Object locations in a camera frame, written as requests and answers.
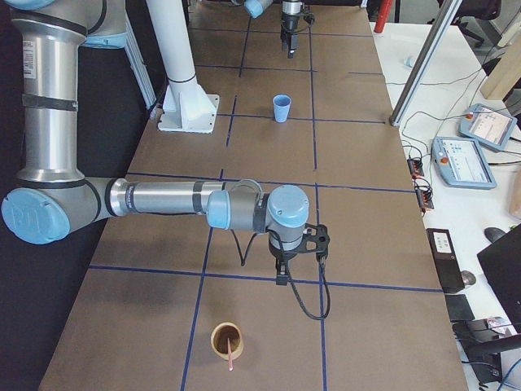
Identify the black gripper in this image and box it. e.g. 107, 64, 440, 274
280, 11, 300, 58
269, 242, 297, 285

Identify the blue ribbed plastic cup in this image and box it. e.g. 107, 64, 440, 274
273, 94, 291, 123

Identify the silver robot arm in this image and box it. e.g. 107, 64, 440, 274
1, 46, 313, 289
233, 0, 304, 59

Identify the brown wooden cup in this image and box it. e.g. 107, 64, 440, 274
210, 322, 244, 361

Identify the pink chopstick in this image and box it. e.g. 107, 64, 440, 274
226, 337, 234, 371

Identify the red cylinder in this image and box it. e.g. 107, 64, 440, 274
374, 0, 394, 33

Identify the black rectangular power box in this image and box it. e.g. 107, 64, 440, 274
426, 228, 465, 294

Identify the near orange connector block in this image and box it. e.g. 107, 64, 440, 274
414, 182, 434, 212

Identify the orange connector block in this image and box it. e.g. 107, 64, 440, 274
407, 156, 424, 178
414, 182, 434, 212

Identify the far orange connector block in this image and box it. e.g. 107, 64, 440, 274
407, 156, 424, 178

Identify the near teach pendant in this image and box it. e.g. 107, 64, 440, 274
431, 137, 497, 190

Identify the teach pendant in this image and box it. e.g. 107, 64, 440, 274
431, 137, 497, 190
458, 103, 517, 152

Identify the grey computer mouse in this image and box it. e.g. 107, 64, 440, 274
484, 226, 506, 244

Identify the far teach pendant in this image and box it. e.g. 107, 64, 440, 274
458, 103, 517, 152

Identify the black laptop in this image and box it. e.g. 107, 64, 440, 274
477, 227, 520, 331

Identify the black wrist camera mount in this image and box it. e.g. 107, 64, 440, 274
289, 223, 331, 262

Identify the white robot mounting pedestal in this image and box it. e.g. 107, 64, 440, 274
147, 0, 220, 134

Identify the aluminium frame post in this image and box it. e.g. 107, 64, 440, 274
389, 0, 462, 127

